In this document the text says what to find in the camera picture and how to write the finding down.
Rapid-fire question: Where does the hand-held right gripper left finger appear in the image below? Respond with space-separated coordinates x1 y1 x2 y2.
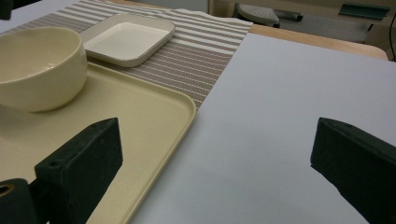
34 117 124 224

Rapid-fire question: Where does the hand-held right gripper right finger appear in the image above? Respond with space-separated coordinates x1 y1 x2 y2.
309 117 396 224

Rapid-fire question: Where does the beige plastic tray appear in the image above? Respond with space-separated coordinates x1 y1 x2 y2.
0 61 198 224

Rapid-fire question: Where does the cream ceramic bowl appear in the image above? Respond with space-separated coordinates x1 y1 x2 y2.
0 26 89 113

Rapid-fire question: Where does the white square plate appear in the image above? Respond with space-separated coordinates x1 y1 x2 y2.
79 12 177 69

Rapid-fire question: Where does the dark rectangular desk panel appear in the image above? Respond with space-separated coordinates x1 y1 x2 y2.
337 2 391 21

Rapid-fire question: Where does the striped brown placemat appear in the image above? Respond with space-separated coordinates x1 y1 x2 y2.
2 0 254 110

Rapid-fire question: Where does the grey foot pedal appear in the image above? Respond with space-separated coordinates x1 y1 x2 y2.
233 3 304 29

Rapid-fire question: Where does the black cable bundle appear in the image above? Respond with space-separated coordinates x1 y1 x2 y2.
388 11 396 63

